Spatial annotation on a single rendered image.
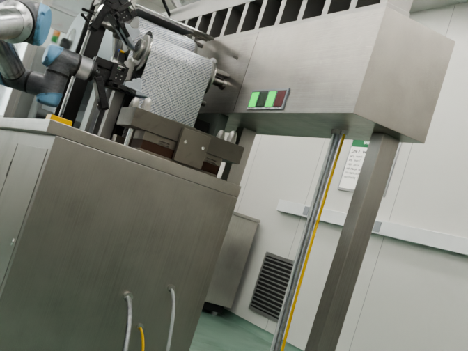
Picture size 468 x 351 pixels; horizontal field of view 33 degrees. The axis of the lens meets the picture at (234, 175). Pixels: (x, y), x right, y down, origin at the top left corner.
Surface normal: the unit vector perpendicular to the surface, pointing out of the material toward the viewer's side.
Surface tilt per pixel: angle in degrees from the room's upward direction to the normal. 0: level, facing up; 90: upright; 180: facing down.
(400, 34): 90
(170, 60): 90
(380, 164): 90
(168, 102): 90
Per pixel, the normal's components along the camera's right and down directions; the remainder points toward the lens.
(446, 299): -0.85, -0.30
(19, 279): 0.42, 0.07
